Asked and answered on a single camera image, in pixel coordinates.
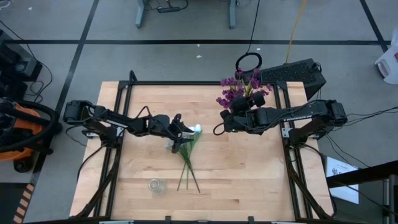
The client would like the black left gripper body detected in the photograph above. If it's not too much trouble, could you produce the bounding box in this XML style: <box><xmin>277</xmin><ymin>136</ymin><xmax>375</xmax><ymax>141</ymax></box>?
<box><xmin>150</xmin><ymin>114</ymin><xmax>177</xmax><ymax>138</ymax></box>

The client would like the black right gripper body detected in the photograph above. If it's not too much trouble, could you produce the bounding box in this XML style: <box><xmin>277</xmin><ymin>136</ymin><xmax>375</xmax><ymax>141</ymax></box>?
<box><xmin>220</xmin><ymin>107</ymin><xmax>261</xmax><ymax>133</ymax></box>

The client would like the purple artificial flower bunch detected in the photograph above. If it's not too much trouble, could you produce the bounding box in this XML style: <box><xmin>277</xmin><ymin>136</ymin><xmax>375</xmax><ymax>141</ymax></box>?
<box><xmin>216</xmin><ymin>67</ymin><xmax>274</xmax><ymax>110</ymax></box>

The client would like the white artificial tulip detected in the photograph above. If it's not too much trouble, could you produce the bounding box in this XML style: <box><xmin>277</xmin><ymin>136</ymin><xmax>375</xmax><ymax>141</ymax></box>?
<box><xmin>176</xmin><ymin>124</ymin><xmax>197</xmax><ymax>191</ymax></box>

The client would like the black perforated computer case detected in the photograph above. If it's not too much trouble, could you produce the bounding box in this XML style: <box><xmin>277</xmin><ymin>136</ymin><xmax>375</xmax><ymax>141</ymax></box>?
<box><xmin>259</xmin><ymin>58</ymin><xmax>327</xmax><ymax>101</ymax></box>

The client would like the clear glass jar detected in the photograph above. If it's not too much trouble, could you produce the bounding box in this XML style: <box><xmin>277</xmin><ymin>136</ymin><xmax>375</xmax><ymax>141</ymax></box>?
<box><xmin>147</xmin><ymin>178</ymin><xmax>165</xmax><ymax>194</ymax></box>

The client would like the black power strip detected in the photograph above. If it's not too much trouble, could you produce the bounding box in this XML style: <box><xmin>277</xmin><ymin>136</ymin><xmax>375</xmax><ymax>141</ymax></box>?
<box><xmin>157</xmin><ymin>6</ymin><xmax>182</xmax><ymax>14</ymax></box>

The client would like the white printed paper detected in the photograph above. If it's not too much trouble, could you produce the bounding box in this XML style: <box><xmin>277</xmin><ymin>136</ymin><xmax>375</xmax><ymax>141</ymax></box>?
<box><xmin>325</xmin><ymin>156</ymin><xmax>360</xmax><ymax>205</ymax></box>

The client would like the black metal beam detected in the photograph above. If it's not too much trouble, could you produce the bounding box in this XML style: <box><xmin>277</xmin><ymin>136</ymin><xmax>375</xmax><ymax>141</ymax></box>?
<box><xmin>326</xmin><ymin>160</ymin><xmax>398</xmax><ymax>189</ymax></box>

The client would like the orange vacuum cleaner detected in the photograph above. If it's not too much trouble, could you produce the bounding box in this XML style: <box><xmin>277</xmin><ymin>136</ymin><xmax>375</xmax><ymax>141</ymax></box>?
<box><xmin>0</xmin><ymin>97</ymin><xmax>62</xmax><ymax>174</ymax></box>

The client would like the black equipment stack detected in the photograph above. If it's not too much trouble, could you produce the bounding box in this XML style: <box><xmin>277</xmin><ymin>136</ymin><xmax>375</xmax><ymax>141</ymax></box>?
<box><xmin>0</xmin><ymin>29</ymin><xmax>44</xmax><ymax>100</ymax></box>

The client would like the black hanging cable with coil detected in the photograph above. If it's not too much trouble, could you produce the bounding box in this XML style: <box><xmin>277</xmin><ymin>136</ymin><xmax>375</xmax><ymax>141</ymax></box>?
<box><xmin>235</xmin><ymin>0</ymin><xmax>263</xmax><ymax>73</ymax></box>

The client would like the yellow hanging cable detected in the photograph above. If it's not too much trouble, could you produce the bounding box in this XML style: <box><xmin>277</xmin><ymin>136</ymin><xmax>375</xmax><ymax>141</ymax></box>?
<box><xmin>285</xmin><ymin>0</ymin><xmax>308</xmax><ymax>65</ymax></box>

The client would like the grey desk frame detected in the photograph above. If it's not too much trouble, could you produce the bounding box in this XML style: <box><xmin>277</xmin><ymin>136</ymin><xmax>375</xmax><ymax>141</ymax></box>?
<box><xmin>135</xmin><ymin>0</ymin><xmax>239</xmax><ymax>29</ymax></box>

